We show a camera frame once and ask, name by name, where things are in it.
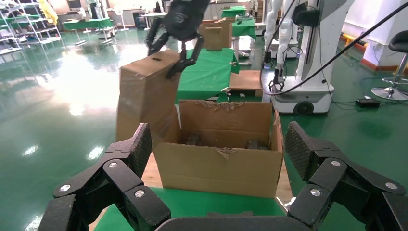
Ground green covered side table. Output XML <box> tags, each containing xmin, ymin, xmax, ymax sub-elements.
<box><xmin>231</xmin><ymin>19</ymin><xmax>256</xmax><ymax>40</ymax></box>

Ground black camera cable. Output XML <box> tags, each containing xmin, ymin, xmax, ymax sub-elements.
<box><xmin>259</xmin><ymin>0</ymin><xmax>408</xmax><ymax>96</ymax></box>

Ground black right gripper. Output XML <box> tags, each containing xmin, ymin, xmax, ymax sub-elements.
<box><xmin>146</xmin><ymin>0</ymin><xmax>212</xmax><ymax>80</ymax></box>

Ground brown cardboard box with slot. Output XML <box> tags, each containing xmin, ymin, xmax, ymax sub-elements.
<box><xmin>198</xmin><ymin>19</ymin><xmax>233</xmax><ymax>51</ymax></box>

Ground long green covered table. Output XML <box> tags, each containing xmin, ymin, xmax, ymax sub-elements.
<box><xmin>62</xmin><ymin>18</ymin><xmax>114</xmax><ymax>33</ymax></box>

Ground black bar stool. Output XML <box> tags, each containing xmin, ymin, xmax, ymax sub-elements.
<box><xmin>371</xmin><ymin>30</ymin><xmax>408</xmax><ymax>102</ymax></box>

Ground tall brown cardboard box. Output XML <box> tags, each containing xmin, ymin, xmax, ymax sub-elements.
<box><xmin>115</xmin><ymin>49</ymin><xmax>182</xmax><ymax>151</ymax></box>

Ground white idle wheeled robot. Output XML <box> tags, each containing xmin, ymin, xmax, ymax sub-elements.
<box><xmin>271</xmin><ymin>0</ymin><xmax>355</xmax><ymax>116</ymax></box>

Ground white metal shelf rack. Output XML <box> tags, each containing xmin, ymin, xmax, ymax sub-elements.
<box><xmin>0</xmin><ymin>0</ymin><xmax>62</xmax><ymax>51</ymax></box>

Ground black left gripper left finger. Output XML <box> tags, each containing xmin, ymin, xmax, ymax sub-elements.
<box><xmin>38</xmin><ymin>122</ymin><xmax>172</xmax><ymax>231</ymax></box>

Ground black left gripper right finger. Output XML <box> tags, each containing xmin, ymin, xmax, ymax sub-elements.
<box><xmin>283</xmin><ymin>121</ymin><xmax>408</xmax><ymax>231</ymax></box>

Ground large green tablecloth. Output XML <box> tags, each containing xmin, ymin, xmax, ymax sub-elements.
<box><xmin>94</xmin><ymin>186</ymin><xmax>287</xmax><ymax>231</ymax></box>

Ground white standing fan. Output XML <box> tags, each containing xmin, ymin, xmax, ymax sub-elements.
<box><xmin>115</xmin><ymin>6</ymin><xmax>130</xmax><ymax>32</ymax></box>

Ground open brown carton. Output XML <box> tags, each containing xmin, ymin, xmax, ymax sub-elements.
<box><xmin>153</xmin><ymin>100</ymin><xmax>285</xmax><ymax>199</ymax></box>

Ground black power adapter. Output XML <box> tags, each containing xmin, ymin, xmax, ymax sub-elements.
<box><xmin>355</xmin><ymin>98</ymin><xmax>382</xmax><ymax>108</ymax></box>

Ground brown wooden platform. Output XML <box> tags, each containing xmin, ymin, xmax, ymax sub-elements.
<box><xmin>229</xmin><ymin>70</ymin><xmax>264</xmax><ymax>97</ymax></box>

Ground yellow hanging garment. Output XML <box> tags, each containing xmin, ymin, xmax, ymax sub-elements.
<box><xmin>39</xmin><ymin>0</ymin><xmax>59</xmax><ymax>26</ymax></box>

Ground black idle robot gripper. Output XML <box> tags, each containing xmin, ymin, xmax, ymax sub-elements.
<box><xmin>268</xmin><ymin>68</ymin><xmax>286</xmax><ymax>93</ymax></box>

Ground small green tablecloth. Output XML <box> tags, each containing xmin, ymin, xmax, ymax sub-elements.
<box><xmin>176</xmin><ymin>48</ymin><xmax>240</xmax><ymax>103</ymax></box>

